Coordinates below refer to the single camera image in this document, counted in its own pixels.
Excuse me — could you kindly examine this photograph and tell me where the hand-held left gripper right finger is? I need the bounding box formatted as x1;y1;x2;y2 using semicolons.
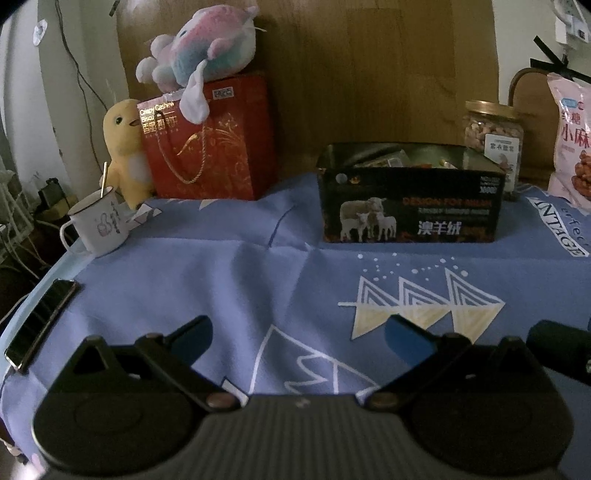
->
367;315;552;411

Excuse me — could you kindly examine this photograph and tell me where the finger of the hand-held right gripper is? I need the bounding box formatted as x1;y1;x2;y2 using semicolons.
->
526;320;591;381

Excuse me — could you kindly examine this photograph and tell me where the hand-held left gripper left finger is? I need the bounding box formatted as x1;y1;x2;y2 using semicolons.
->
58;315;241;414

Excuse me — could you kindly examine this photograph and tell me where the black sheep print box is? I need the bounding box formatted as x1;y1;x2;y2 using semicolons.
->
316;143;506;244

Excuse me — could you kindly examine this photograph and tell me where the white enamel mug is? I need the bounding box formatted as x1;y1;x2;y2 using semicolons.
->
60;186;131;258

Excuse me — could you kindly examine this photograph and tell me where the black smartphone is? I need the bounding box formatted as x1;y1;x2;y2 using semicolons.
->
4;278;79;372

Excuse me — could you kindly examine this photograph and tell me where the red gift bag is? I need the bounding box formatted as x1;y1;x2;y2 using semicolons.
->
139;74;278;201

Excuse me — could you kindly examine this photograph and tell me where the yellow duck plush toy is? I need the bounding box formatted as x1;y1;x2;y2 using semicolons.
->
100;99;158;210

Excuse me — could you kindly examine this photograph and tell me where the dark small box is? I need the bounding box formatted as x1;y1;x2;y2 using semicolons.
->
37;178;77;222

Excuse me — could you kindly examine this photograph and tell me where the pink snack bag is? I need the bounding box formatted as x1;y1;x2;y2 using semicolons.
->
546;71;591;213

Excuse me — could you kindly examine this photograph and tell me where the clear nut jar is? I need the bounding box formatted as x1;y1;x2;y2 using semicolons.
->
463;100;525;201

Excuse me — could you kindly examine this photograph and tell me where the wooden board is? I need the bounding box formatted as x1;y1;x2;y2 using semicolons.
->
113;0;502;195

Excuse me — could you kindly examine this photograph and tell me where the black tape strip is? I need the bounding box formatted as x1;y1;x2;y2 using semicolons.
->
530;36;591;85

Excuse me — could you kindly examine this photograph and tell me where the pastel plush toy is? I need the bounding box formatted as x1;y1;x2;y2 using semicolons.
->
136;4;259;124

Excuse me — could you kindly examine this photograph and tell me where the white wire rack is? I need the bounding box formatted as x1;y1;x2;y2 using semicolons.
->
0;157;28;259

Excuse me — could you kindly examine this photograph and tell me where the white wall charger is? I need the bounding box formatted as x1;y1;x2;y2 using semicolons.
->
554;14;591;45

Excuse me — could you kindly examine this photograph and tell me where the black wall cable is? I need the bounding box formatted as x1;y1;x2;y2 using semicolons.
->
54;0;114;125

